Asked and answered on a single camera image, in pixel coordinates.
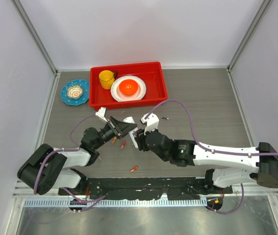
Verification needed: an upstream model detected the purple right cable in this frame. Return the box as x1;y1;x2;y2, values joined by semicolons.
145;99;278;215

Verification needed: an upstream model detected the small patterned bowl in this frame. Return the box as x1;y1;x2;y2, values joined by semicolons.
67;85;83;99

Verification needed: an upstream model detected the orange bowl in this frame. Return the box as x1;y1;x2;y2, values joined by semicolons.
119;79;138;95

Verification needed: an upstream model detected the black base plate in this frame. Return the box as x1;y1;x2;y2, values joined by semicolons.
70;177;233;201

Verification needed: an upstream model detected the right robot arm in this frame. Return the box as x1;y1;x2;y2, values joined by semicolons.
131;129;278;193

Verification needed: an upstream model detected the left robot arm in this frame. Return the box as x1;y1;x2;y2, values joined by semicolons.
17;117;137;195

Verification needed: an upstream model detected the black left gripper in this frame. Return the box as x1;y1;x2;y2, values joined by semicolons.
93;116;136;150

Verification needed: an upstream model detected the white cable duct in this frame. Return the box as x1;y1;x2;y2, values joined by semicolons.
24;197;207;208

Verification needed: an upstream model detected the blue dotted plate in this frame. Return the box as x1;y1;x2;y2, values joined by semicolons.
60;79;90;106

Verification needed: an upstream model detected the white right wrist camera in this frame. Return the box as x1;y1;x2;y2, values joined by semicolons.
140;113;159;134

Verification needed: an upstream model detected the red plastic tray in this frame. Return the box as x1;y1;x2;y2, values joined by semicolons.
89;62;168;110

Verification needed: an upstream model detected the white plate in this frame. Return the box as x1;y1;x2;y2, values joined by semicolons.
110;75;147;102

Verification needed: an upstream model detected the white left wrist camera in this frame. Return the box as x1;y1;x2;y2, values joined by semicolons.
95;107;107;123

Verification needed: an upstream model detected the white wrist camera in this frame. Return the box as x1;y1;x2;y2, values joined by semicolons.
95;107;107;123
140;113;159;134

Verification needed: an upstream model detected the yellow mug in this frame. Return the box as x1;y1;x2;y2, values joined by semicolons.
99;70;118;90

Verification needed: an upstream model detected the white air conditioner remote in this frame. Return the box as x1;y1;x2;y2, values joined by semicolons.
123;117;138;149

